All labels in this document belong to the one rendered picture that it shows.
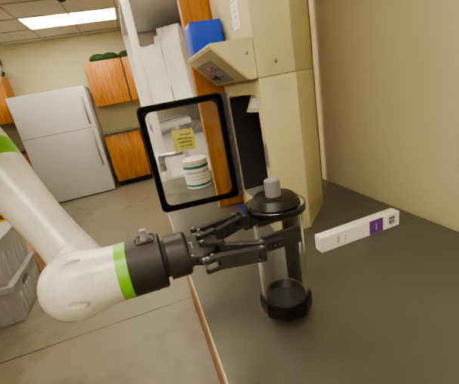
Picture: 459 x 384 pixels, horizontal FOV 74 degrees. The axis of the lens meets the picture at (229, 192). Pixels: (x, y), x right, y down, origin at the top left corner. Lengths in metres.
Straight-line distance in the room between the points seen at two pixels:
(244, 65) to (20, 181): 0.57
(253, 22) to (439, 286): 0.73
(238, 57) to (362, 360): 0.70
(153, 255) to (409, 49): 0.87
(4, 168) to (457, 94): 1.03
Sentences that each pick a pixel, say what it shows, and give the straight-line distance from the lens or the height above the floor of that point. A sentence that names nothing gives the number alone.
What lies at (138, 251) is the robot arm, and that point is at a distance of 0.51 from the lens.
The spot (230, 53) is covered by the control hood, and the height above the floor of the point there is 1.48.
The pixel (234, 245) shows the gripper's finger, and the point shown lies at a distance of 0.51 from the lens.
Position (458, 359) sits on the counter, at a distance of 0.67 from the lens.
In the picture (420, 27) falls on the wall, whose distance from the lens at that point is 1.04.
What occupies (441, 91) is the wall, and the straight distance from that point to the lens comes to 1.00.
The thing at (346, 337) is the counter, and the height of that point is 0.94.
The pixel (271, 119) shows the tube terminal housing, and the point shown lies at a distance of 0.87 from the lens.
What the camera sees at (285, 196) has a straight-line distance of 0.54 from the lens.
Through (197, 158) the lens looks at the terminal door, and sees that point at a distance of 1.16.
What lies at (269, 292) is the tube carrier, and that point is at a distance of 0.61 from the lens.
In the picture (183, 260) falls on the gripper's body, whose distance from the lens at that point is 0.51.
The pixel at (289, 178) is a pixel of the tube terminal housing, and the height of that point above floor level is 1.12.
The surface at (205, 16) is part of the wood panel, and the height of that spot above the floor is 1.64.
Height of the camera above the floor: 1.41
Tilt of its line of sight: 19 degrees down
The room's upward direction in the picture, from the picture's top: 11 degrees counter-clockwise
